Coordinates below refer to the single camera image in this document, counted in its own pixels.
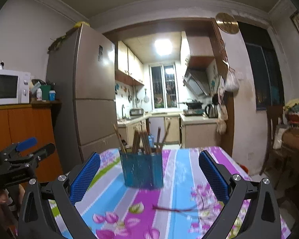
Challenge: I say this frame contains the wooden chopstick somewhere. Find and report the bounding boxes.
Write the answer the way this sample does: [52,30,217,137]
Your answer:
[139,131,147,154]
[156,127,161,153]
[142,131,152,155]
[113,123,126,153]
[160,122,171,152]
[132,129,140,154]

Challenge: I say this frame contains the kitchen window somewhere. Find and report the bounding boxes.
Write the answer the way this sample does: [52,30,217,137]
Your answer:
[150,64,178,109]

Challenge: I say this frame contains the person left hand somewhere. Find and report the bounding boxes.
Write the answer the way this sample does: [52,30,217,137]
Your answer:
[0,183,26,220]

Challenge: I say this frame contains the orange wooden cabinet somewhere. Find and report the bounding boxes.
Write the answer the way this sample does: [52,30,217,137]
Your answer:
[0,100,63,182]

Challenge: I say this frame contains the white bottle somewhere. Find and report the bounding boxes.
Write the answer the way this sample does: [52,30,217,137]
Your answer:
[36,88,42,101]

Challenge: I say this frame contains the white microwave oven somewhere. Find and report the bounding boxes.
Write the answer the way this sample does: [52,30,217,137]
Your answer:
[0,70,30,105]

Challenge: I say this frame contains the green container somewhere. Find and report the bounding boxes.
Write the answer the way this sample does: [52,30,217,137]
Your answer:
[40,85,51,101]

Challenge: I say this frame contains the floral striped tablecloth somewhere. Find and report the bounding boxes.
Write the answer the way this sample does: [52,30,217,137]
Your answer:
[47,146,291,239]

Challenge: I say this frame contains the dark wooden side table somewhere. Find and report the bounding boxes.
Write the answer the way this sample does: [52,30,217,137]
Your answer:
[282,128,299,164]

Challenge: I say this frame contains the brown refrigerator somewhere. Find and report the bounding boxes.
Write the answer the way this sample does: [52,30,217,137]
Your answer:
[46,24,119,173]

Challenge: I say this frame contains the wooden chair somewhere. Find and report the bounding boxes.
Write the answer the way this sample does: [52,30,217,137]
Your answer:
[259,105,287,190]

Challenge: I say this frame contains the flower pot with cloth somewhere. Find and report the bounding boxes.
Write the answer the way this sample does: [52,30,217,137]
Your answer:
[283,98,299,125]

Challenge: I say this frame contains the metal perforated utensil holder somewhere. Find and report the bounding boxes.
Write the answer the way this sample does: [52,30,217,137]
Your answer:
[119,151,164,190]

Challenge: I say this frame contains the silver toaster appliance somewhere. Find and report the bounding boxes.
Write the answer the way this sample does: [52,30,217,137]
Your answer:
[130,108,144,116]

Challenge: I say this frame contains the steel electric kettle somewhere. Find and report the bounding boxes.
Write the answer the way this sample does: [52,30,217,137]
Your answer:
[205,104,218,118]

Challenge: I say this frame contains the blue water jug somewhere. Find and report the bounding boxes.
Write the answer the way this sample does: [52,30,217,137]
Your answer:
[148,134,155,148]

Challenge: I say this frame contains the black wok on stove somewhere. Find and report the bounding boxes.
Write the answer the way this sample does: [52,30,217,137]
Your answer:
[179,100,203,110]

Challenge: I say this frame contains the white hanging plastic bag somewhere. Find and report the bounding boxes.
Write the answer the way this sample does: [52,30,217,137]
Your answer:
[225,68,240,92]

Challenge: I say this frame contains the dark night window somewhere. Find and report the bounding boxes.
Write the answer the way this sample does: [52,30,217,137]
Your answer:
[238,22,285,111]

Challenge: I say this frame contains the range hood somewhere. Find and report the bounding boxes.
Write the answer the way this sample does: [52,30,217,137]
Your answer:
[183,69,210,97]

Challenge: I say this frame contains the gold round wall plate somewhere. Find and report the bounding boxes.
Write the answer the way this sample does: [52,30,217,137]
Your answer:
[215,12,239,34]

